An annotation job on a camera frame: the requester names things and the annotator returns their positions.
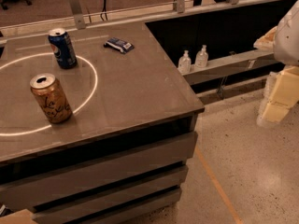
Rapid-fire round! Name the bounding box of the blue pepsi can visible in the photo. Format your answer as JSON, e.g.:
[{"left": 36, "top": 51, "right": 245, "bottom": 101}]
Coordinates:
[{"left": 48, "top": 28, "right": 77, "bottom": 69}]

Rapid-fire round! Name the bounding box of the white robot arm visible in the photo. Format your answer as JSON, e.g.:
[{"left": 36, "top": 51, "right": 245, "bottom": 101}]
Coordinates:
[{"left": 254, "top": 1, "right": 299, "bottom": 127}]

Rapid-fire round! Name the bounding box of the orange la croix can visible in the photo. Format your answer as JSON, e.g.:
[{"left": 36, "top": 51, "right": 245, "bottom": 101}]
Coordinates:
[{"left": 30, "top": 73, "right": 72, "bottom": 123}]

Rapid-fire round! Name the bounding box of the grey ledge shelf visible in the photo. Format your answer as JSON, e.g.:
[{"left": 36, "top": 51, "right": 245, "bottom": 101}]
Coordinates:
[{"left": 184, "top": 49, "right": 278, "bottom": 85}]

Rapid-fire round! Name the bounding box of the right clear sanitizer bottle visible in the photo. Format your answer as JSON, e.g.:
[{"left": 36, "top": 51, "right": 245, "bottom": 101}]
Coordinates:
[{"left": 194, "top": 45, "right": 208, "bottom": 68}]

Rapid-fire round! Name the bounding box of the clear sanitizer bottle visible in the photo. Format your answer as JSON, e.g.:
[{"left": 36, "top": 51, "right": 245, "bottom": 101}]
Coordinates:
[
  {"left": 178, "top": 50, "right": 191, "bottom": 74},
  {"left": 194, "top": 45, "right": 208, "bottom": 68}
]

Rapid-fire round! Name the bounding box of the left clear sanitizer bottle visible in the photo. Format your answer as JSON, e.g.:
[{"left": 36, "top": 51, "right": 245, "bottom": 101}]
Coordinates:
[{"left": 178, "top": 50, "right": 191, "bottom": 74}]

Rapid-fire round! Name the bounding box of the blue snack packet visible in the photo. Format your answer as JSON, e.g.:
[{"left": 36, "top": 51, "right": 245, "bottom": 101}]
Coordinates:
[{"left": 104, "top": 37, "right": 135, "bottom": 54}]

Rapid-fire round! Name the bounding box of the grey cabinet bottom drawer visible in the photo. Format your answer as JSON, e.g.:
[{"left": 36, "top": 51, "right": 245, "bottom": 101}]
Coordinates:
[{"left": 82, "top": 186, "right": 181, "bottom": 224}]

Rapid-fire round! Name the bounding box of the grey cabinet drawer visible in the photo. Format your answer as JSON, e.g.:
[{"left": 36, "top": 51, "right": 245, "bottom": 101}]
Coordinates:
[
  {"left": 0, "top": 132, "right": 197, "bottom": 210},
  {"left": 82, "top": 186, "right": 181, "bottom": 224},
  {"left": 34, "top": 162, "right": 188, "bottom": 224}
]

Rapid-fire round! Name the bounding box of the metal railing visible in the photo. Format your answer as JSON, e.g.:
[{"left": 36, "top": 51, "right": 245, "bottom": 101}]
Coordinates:
[{"left": 0, "top": 0, "right": 280, "bottom": 36}]

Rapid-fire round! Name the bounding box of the grey cabinet middle drawer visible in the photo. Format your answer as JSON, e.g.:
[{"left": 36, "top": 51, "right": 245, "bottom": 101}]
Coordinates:
[{"left": 34, "top": 162, "right": 188, "bottom": 224}]

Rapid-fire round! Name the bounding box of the grey cabinet top drawer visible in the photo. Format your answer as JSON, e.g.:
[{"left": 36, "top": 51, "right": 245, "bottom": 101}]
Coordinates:
[{"left": 0, "top": 132, "right": 197, "bottom": 210}]

